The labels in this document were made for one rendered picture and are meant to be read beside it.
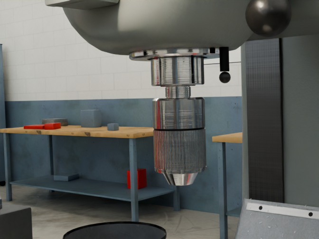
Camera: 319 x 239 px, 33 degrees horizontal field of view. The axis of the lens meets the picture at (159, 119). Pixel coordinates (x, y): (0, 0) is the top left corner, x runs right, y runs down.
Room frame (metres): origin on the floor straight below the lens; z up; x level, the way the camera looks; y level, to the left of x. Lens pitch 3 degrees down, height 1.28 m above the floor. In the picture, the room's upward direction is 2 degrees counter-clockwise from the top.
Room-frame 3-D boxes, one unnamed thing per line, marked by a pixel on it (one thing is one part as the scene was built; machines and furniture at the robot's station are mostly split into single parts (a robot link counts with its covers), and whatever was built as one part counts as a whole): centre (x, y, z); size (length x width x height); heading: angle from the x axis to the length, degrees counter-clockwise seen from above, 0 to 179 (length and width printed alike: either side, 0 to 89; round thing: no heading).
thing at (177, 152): (0.49, -0.02, 1.23); 0.05 x 0.05 x 0.06
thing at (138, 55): (0.49, -0.02, 1.31); 0.09 x 0.09 x 0.01
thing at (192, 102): (0.49, -0.02, 1.26); 0.05 x 0.05 x 0.01
